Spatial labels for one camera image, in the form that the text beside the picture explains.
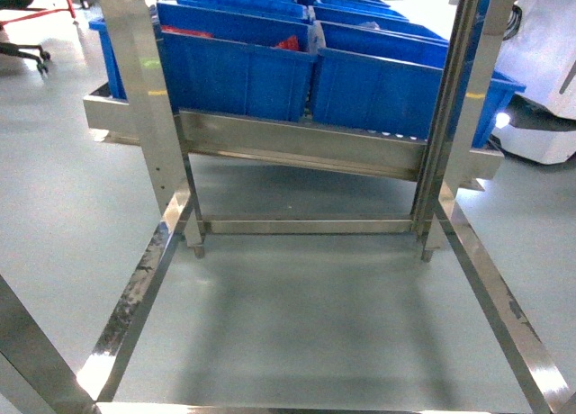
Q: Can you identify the black office chair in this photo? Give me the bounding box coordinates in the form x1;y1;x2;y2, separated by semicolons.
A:
0;0;51;73

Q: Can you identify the blue plastic bin right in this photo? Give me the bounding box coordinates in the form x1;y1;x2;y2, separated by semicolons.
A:
310;22;448;140

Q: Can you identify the blue bin far left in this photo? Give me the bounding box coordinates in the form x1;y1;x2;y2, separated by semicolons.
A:
89;18;127;100

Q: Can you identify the blue bin far right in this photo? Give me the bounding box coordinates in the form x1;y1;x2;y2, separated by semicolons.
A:
472;70;527;149

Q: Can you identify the blue plastic bin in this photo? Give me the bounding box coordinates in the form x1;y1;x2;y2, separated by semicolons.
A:
310;22;448;140
157;1;318;122

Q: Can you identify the blue plastic bin left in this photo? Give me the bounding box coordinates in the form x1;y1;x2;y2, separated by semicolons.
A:
157;1;318;122

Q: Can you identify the stainless steel rack frame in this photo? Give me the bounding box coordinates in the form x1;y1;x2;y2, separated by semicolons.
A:
0;0;576;414

